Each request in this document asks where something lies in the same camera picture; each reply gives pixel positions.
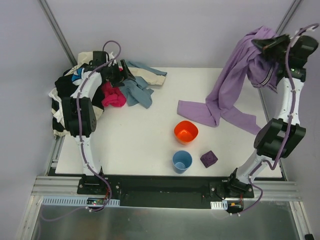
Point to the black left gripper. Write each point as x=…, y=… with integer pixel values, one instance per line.
x=119, y=75

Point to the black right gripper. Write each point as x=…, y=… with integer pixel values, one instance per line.
x=275, y=46

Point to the grey blue cloth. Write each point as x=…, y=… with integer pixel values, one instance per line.
x=140, y=91

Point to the magenta pink cloth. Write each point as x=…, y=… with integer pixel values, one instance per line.
x=112, y=95

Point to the lilac purple shirt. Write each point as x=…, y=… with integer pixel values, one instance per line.
x=245, y=62

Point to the cream canvas cloth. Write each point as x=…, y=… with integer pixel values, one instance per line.
x=132, y=93

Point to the black cloth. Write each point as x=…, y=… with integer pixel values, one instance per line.
x=65, y=88

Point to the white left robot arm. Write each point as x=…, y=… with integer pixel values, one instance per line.
x=78, y=110

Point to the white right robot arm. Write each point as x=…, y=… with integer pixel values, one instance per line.
x=279, y=137

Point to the blue white patterned cloth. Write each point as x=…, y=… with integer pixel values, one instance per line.
x=76, y=78

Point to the orange plastic cup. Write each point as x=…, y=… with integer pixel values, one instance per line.
x=185, y=132

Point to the blue plastic cup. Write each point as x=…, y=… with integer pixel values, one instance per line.
x=181, y=161

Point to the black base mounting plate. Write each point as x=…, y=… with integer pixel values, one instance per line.
x=184, y=192

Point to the purple cube block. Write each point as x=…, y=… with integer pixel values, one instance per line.
x=208, y=159

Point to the left aluminium corner post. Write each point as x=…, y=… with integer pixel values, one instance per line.
x=57, y=30

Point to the aluminium frame rail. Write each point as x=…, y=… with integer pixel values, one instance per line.
x=61, y=184

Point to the left white cable duct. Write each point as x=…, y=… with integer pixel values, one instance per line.
x=83, y=201

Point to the white cable duct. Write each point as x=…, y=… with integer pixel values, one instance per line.
x=83, y=201
x=219, y=205

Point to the right white cable duct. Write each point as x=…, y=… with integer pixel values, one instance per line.
x=219, y=205

